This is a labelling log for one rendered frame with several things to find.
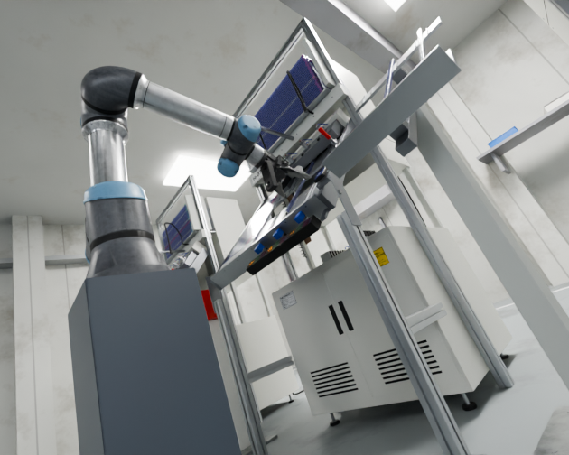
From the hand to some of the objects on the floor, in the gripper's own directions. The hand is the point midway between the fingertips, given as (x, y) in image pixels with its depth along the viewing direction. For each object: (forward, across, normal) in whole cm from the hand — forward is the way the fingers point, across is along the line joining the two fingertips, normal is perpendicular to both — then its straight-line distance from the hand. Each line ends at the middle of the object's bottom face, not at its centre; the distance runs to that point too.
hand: (298, 190), depth 122 cm
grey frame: (+56, +14, +70) cm, 91 cm away
